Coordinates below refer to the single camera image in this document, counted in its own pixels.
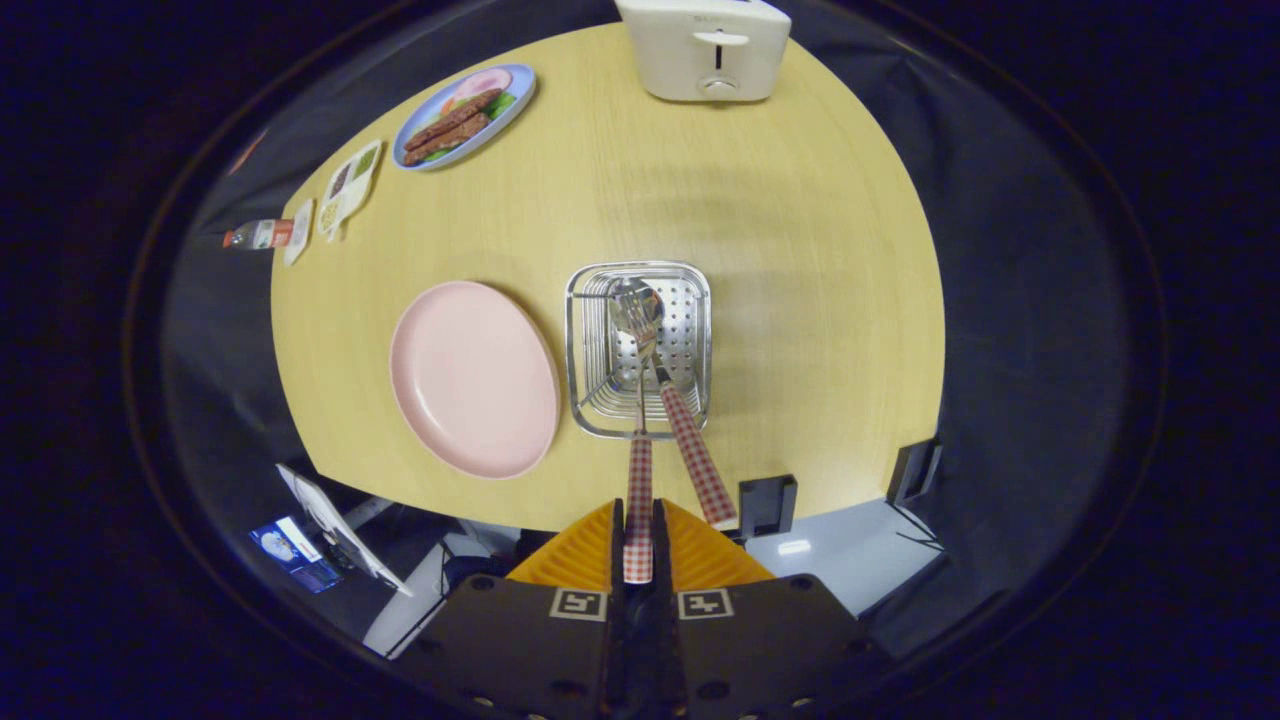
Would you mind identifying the white square coaster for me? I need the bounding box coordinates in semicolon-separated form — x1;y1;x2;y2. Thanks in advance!
282;198;315;267

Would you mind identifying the metal wire basket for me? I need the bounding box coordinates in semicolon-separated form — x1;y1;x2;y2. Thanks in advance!
565;261;713;440

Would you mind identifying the blue plate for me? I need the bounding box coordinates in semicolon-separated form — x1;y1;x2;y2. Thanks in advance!
392;64;537;172

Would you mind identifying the pink ham slice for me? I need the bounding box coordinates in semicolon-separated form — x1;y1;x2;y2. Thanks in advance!
452;68;513;101

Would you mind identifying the white toaster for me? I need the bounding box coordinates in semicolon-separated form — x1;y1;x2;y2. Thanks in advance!
614;0;793;103

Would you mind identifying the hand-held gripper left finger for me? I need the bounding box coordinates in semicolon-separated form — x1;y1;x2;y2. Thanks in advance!
395;498;641;720

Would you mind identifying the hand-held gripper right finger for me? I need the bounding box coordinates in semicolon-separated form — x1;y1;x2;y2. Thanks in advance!
640;498;883;720

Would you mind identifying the spoon with checkered handle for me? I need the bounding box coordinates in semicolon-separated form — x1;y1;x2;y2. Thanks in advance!
610;278;739;531

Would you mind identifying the brown sausage strip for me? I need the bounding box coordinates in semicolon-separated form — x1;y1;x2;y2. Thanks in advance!
403;112;493;167
403;88;504;151

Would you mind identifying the fork with checkered handle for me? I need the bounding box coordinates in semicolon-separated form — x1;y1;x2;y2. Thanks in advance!
618;305;661;585

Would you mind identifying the clear bottle with red label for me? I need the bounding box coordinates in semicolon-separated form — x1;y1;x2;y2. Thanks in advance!
222;218;296;251

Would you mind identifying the blue printed card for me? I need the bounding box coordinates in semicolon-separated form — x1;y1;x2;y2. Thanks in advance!
248;515;346;594

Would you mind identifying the white compartment sauce tray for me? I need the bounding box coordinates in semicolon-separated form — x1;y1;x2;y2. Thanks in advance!
317;140;384;241

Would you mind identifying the pink plate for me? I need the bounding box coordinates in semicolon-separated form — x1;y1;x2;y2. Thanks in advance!
389;280;562;480

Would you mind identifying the white board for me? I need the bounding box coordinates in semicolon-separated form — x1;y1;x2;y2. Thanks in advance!
276;463;413;597

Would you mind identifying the black table bracket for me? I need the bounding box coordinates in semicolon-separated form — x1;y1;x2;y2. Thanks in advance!
886;436;943;509
738;474;799;539

